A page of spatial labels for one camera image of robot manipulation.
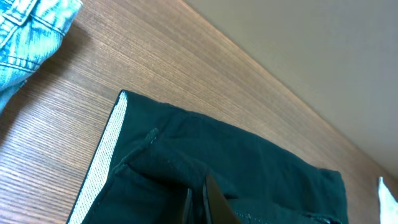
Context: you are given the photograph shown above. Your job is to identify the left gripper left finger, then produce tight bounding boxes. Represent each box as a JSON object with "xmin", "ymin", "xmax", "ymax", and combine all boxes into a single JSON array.
[{"xmin": 182, "ymin": 189, "xmax": 193, "ymax": 224}]

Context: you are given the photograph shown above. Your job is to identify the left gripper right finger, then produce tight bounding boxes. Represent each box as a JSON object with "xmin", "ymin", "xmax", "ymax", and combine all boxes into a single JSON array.
[{"xmin": 203, "ymin": 175, "xmax": 242, "ymax": 224}]

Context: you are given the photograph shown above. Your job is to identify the folded light blue jeans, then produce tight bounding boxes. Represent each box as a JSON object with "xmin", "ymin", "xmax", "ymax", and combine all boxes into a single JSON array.
[{"xmin": 1, "ymin": 0, "xmax": 83, "ymax": 110}]

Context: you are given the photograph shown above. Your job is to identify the black shorts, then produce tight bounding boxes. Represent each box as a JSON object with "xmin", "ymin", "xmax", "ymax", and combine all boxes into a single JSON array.
[{"xmin": 68, "ymin": 90, "xmax": 348, "ymax": 223}]

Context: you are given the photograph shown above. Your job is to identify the white garment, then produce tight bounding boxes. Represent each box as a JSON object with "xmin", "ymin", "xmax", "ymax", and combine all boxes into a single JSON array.
[{"xmin": 378, "ymin": 177, "xmax": 398, "ymax": 224}]

